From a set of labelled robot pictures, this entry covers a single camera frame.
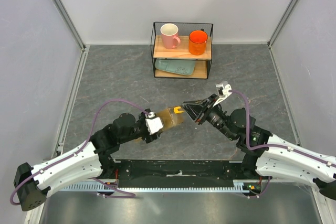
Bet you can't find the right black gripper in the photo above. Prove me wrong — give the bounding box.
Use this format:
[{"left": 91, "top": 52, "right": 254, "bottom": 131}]
[{"left": 179, "top": 94, "right": 235, "bottom": 141}]

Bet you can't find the yellow utility knife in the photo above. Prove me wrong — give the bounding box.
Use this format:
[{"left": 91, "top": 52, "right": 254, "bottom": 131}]
[{"left": 173, "top": 106, "right": 184, "bottom": 114}]

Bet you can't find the brown cardboard express box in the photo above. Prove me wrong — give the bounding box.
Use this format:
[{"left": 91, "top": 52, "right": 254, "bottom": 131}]
[{"left": 157, "top": 107, "right": 184, "bottom": 132}]

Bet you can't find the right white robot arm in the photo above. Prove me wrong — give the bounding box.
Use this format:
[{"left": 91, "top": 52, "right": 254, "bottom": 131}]
[{"left": 181, "top": 94, "right": 335, "bottom": 200}]

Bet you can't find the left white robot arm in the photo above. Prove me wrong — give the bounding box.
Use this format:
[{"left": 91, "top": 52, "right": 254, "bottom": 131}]
[{"left": 13, "top": 112, "right": 164, "bottom": 211}]

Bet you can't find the teal rectangular plate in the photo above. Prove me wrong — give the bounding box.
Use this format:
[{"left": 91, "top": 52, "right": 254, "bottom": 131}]
[{"left": 154, "top": 59, "right": 196, "bottom": 76}]

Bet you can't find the orange glass cup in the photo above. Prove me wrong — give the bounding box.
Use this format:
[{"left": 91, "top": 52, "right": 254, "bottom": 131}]
[{"left": 188, "top": 29, "right": 208, "bottom": 56}]

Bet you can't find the pink ceramic mug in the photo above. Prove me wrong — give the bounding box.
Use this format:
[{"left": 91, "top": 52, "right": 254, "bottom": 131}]
[{"left": 160, "top": 23, "right": 181, "bottom": 49}]

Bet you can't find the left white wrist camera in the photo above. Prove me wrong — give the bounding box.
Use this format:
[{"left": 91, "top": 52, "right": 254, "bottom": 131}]
[{"left": 145, "top": 112, "right": 163, "bottom": 135}]

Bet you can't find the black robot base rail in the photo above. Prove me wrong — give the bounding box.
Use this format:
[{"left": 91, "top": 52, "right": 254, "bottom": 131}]
[{"left": 98, "top": 159, "right": 260, "bottom": 187}]

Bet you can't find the black wire wooden shelf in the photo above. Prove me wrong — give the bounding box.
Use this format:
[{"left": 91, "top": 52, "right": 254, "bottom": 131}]
[{"left": 150, "top": 22, "right": 214, "bottom": 79}]

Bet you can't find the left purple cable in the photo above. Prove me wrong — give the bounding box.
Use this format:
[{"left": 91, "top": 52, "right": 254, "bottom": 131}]
[{"left": 9, "top": 99, "right": 152, "bottom": 206}]

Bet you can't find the purple cable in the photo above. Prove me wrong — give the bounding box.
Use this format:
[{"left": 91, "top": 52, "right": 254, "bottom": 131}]
[
  {"left": 228, "top": 89, "right": 336, "bottom": 167},
  {"left": 9, "top": 99, "right": 152, "bottom": 206}
]

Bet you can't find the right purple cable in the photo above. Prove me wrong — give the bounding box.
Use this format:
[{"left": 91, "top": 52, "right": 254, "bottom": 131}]
[{"left": 228, "top": 89, "right": 336, "bottom": 167}]

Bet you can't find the slotted cable duct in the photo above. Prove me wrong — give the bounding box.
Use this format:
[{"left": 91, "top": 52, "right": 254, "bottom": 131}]
[{"left": 60, "top": 181, "right": 261, "bottom": 193}]

